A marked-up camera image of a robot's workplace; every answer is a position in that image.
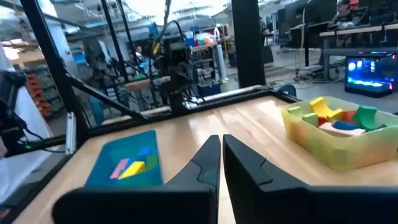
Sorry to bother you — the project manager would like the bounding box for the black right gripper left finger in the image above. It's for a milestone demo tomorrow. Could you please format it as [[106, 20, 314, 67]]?
[[52, 134, 222, 224]]

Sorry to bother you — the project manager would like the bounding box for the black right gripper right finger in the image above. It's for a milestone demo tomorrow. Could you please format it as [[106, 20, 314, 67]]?
[[222, 134, 398, 224]]

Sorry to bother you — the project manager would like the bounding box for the green plank block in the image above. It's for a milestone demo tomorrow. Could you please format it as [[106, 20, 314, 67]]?
[[145, 154, 159, 171]]

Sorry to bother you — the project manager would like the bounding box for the yellow plank block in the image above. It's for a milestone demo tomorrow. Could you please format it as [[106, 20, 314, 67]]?
[[117, 161, 147, 180]]

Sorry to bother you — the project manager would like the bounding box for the blue plank block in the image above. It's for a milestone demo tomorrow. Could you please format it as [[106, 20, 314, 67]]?
[[137, 146, 158, 157]]

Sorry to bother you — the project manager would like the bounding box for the pink plank block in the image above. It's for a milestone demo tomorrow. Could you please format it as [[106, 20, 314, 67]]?
[[109, 157, 130, 180]]

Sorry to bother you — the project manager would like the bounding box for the teal plastic bin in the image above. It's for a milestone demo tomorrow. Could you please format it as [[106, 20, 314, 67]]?
[[85, 129, 165, 188]]

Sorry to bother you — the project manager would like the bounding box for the yellow-green arch block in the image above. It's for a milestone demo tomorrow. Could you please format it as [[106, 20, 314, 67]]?
[[287, 106, 320, 128]]

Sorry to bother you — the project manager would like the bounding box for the natural wood small block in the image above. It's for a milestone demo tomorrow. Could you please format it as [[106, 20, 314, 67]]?
[[318, 122, 367, 138]]

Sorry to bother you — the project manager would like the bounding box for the red arch block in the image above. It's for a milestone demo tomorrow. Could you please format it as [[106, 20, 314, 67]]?
[[341, 110, 358, 124]]

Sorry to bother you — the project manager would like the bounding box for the green arch block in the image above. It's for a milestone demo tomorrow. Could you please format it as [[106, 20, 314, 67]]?
[[352, 105, 388, 132]]

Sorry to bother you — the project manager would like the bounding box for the cluttered storage shelf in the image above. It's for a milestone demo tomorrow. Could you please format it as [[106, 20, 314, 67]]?
[[189, 26, 233, 96]]

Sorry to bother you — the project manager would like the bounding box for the white cylinder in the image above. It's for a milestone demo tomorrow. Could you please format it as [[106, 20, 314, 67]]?
[[216, 44, 229, 83]]

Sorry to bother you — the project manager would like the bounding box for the black building column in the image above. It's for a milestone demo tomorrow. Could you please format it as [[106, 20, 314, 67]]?
[[231, 0, 267, 89]]

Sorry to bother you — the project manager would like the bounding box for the yellow plastic bin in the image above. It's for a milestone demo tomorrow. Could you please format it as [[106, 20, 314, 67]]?
[[280, 95, 398, 174]]

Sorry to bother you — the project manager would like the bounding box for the black rig upright strut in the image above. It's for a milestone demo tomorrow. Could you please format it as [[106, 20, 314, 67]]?
[[19, 0, 149, 146]]

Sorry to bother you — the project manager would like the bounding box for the shelf with red bins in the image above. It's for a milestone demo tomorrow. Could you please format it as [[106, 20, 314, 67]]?
[[24, 72, 53, 118]]

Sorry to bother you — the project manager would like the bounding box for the glowing computer case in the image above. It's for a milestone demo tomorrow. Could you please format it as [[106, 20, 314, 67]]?
[[344, 52, 398, 99]]

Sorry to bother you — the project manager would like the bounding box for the black handheld device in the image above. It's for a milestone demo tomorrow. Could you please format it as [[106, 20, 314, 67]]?
[[0, 70, 32, 155]]

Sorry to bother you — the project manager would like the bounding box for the person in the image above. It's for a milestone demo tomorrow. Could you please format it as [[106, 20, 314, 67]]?
[[332, 0, 363, 47]]

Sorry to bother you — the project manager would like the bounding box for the grey workbench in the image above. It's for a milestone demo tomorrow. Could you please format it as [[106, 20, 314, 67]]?
[[318, 23, 398, 80]]

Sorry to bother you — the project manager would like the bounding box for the black frame clamp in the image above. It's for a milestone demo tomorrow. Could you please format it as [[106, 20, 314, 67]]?
[[277, 84, 297, 98]]

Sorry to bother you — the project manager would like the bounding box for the silver metal bracket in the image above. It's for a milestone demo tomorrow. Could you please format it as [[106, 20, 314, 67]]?
[[65, 111, 77, 156]]

